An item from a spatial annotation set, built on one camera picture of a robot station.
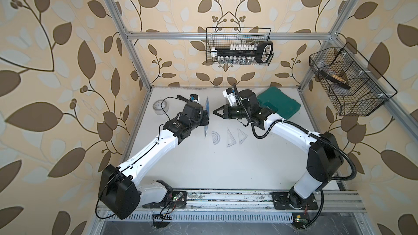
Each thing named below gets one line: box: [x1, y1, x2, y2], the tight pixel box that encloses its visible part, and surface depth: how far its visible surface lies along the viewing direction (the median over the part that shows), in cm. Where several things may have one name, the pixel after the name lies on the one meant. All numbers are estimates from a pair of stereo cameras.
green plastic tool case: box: [256, 86, 301, 121], surface depth 108 cm
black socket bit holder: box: [210, 41, 274, 64], surface depth 86 cm
